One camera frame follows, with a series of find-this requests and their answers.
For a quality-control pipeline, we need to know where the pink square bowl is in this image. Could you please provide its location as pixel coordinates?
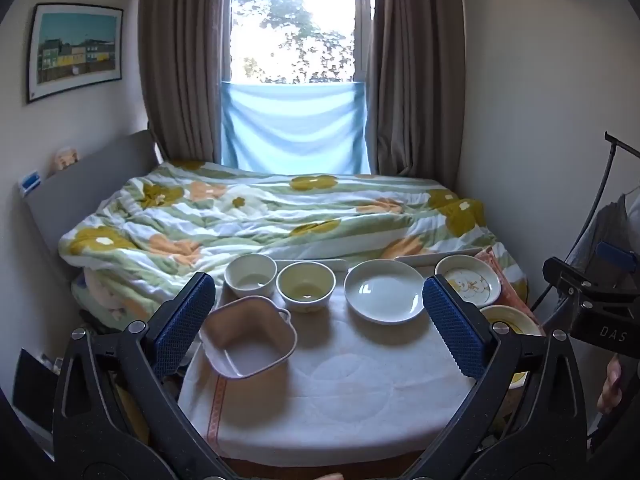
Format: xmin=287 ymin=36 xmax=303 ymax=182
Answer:
xmin=199 ymin=296 xmax=298 ymax=380

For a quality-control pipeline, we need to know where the white tablecloth with orange stripe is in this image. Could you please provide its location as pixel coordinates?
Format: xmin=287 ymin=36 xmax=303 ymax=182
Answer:
xmin=177 ymin=260 xmax=506 ymax=461

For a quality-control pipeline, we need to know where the long white rectangular tray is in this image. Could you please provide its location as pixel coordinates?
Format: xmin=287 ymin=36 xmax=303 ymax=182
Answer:
xmin=395 ymin=247 xmax=483 ymax=266

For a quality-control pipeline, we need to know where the yellow rimmed bowl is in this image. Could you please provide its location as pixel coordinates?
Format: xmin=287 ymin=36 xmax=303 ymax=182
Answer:
xmin=479 ymin=305 xmax=543 ymax=388

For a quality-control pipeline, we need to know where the black cable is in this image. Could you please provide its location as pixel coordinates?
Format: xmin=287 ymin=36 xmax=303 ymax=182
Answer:
xmin=530 ymin=130 xmax=640 ymax=311

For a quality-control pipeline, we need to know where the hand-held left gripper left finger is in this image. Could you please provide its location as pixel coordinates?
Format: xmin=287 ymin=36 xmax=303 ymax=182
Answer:
xmin=52 ymin=271 xmax=233 ymax=480

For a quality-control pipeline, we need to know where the pale printed bedsheet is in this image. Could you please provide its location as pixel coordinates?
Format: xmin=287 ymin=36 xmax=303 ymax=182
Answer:
xmin=70 ymin=267 xmax=166 ymax=332

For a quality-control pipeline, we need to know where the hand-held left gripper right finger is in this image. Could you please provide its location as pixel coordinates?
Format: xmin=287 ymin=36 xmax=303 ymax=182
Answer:
xmin=405 ymin=274 xmax=589 ymax=480

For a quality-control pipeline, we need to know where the small plush toy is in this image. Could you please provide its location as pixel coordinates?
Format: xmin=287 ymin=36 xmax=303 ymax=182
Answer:
xmin=54 ymin=146 xmax=81 ymax=172

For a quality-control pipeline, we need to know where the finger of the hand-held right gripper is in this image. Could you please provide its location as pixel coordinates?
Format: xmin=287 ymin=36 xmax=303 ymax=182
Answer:
xmin=542 ymin=256 xmax=626 ymax=306
xmin=596 ymin=241 xmax=640 ymax=273

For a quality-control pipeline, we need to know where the orange patterned cloth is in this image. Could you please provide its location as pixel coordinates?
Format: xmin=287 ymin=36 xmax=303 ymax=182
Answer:
xmin=475 ymin=247 xmax=538 ymax=322

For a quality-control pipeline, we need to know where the grey bed headboard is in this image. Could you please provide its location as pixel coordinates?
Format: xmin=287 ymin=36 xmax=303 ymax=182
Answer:
xmin=25 ymin=130 xmax=163 ymax=276

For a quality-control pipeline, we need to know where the pale yellow round bowl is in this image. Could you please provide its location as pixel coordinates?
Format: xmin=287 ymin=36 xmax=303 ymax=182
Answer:
xmin=276 ymin=261 xmax=336 ymax=314

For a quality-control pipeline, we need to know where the large plain white plate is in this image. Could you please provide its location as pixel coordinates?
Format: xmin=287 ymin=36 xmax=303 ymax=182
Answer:
xmin=344 ymin=259 xmax=426 ymax=325

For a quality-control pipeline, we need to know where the framed building picture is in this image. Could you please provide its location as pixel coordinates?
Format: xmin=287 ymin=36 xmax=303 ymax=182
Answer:
xmin=26 ymin=3 xmax=124 ymax=105

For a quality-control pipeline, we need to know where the brown curtain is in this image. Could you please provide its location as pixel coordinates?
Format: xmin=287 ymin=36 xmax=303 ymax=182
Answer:
xmin=137 ymin=0 xmax=236 ymax=163
xmin=365 ymin=0 xmax=468 ymax=196

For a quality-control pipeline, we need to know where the person's right hand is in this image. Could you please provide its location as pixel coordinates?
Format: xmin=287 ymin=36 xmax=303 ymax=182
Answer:
xmin=597 ymin=354 xmax=624 ymax=416

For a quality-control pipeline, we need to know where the floral green striped blanket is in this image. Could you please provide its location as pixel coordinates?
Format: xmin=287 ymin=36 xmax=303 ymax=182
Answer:
xmin=57 ymin=160 xmax=528 ymax=331

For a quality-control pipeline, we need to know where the person's grey clothing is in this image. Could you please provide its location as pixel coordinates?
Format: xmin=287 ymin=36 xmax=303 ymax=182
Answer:
xmin=570 ymin=192 xmax=640 ymax=281

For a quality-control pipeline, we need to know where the blue and white small box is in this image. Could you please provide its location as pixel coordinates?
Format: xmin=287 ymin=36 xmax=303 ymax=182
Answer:
xmin=17 ymin=170 xmax=43 ymax=197

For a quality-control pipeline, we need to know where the window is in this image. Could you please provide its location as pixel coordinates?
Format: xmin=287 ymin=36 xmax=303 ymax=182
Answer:
xmin=231 ymin=0 xmax=375 ymax=86

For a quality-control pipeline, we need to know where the light blue hanging cloth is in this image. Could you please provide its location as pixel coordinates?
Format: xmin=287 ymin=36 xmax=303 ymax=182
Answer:
xmin=220 ymin=80 xmax=373 ymax=175

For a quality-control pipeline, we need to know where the white round bowl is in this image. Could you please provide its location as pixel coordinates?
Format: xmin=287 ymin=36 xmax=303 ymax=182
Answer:
xmin=223 ymin=253 xmax=278 ymax=298

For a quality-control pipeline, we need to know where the duck print plate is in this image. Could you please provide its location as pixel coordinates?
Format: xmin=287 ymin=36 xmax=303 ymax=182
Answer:
xmin=434 ymin=255 xmax=502 ymax=309

